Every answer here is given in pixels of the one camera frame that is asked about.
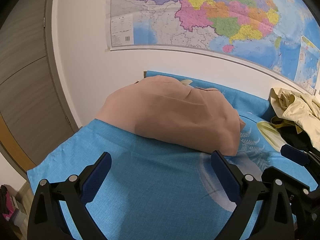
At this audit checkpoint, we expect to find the cream beige garment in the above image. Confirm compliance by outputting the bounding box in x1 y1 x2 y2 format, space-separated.
270 87 319 150

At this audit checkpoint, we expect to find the black and mustard garment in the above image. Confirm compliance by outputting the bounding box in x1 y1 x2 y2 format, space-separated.
271 116 319 155

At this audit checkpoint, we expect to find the colourful wall map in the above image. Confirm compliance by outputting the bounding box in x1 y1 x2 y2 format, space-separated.
106 0 319 95

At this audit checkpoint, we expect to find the grey wooden wardrobe door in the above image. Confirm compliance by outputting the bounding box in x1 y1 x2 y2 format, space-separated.
1 0 78 174

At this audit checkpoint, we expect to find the pink coat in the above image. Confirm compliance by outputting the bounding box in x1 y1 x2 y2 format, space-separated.
96 75 245 156

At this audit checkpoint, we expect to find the blue floral bed sheet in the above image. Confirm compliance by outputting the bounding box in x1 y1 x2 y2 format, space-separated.
26 70 320 240

